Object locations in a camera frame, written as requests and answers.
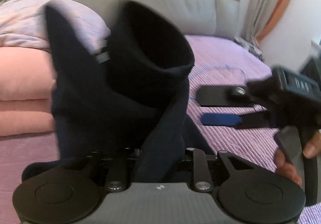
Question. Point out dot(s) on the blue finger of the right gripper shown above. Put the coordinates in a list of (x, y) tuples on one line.
[(223, 96), (239, 122)]

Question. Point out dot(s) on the navy blue garment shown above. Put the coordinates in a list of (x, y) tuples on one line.
[(136, 99)]

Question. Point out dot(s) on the right human hand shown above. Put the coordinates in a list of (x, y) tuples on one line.
[(291, 142)]

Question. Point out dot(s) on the folded pink duvet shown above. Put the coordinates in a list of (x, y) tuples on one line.
[(26, 82)]

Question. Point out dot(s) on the lilac patterned pillow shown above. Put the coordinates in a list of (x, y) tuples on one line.
[(26, 23)]

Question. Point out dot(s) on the blue wire clothes hanger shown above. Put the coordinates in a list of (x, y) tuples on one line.
[(220, 69)]

